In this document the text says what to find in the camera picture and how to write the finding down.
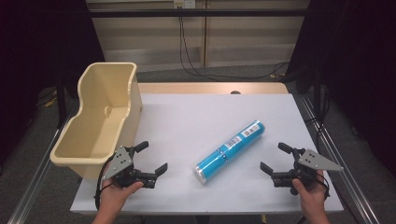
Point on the white wall socket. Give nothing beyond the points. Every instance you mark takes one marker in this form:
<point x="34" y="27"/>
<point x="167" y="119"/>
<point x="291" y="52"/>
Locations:
<point x="184" y="3"/>

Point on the black curtain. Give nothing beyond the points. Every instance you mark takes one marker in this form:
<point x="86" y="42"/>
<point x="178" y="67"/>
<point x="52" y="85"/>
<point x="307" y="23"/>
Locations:
<point x="37" y="46"/>
<point x="358" y="62"/>

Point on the person's right hand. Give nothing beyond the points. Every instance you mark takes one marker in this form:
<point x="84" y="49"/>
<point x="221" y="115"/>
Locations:
<point x="311" y="196"/>

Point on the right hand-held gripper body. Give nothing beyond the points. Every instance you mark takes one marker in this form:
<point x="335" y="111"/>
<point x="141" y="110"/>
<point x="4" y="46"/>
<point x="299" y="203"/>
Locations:
<point x="314" y="161"/>

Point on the person's left hand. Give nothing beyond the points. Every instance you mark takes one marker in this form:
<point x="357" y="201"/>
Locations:
<point x="115" y="196"/>

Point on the blue cylindrical can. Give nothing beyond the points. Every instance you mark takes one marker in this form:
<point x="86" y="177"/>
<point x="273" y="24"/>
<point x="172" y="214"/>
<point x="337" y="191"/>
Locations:
<point x="230" y="151"/>

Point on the metal floor rail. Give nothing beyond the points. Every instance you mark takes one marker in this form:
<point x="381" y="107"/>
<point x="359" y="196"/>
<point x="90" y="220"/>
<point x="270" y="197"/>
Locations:
<point x="34" y="183"/>
<point x="342" y="155"/>

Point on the white table mat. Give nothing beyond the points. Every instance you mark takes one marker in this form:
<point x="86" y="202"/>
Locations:
<point x="186" y="124"/>

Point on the cream plastic bin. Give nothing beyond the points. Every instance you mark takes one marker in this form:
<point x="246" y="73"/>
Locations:
<point x="93" y="130"/>

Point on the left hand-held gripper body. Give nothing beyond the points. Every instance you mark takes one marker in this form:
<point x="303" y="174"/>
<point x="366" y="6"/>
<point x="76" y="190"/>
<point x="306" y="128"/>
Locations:
<point x="120" y="160"/>

